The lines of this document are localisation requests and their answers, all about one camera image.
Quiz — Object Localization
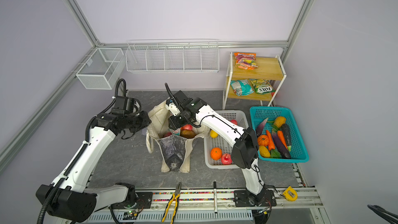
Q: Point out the small orange pumpkin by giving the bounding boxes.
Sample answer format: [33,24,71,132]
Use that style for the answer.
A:
[257,135,269,147]

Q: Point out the green Fox's candy bag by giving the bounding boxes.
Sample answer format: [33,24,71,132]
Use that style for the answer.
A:
[250,79,275,95]

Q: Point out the orange carrot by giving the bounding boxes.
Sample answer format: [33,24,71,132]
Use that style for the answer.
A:
[277,130,287,148]

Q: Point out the red apple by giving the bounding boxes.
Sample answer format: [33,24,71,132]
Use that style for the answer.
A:
[230,119,238,125]
[221,153,232,165]
[181,124,193,131]

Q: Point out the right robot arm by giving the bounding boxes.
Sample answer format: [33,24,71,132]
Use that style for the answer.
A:
[165,84,276,207]

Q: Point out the cream canvas grocery bag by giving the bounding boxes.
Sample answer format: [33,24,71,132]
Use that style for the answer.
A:
[146,101,210,173]

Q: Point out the magenta dragon fruit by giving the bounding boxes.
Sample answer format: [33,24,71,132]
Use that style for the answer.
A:
[163,132,172,138]

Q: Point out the orange snack bag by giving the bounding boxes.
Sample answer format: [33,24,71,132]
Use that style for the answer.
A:
[234,52,258,70]

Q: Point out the dark green cucumber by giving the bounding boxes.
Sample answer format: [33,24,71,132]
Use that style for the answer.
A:
[280,123,292,151]

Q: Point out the teal white snack bag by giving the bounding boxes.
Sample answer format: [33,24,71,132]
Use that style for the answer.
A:
[230,79,254,96]

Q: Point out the yellow black pliers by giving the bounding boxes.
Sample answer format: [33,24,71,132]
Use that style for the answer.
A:
[161,182,182,224]

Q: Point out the black tripod leg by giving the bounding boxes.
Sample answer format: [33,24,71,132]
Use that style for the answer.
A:
[367,204,398,224]

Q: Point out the yellow lemon in white basket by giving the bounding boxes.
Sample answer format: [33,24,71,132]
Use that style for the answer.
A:
[210,130,219,139]

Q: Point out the small white mesh box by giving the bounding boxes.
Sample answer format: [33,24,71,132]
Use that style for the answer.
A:
[76,48,126,90]

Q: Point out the yellow tape measure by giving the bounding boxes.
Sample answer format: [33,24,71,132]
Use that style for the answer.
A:
[283,186,298,202]

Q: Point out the purple eggplant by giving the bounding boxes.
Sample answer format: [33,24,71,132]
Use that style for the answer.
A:
[272,133,291,159]

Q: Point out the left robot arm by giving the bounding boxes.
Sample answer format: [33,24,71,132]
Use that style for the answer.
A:
[36,79,151,224]

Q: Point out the long white wire basket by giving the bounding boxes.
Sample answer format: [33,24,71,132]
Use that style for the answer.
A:
[125,39,220,73]

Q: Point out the orange tangerine front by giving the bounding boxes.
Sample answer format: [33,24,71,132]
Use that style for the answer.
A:
[210,147,223,161]

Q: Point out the yellow squash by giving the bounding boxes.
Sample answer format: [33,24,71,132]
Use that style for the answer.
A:
[259,146,271,158]

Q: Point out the wooden two-tier shelf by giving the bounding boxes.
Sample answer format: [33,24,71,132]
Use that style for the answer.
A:
[222,53,287,110]

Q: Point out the brown potato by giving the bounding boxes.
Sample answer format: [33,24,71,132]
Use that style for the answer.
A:
[180,130,196,139]

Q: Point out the white plastic fruit basket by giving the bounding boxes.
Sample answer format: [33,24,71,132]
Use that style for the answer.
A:
[204,110,249,170]

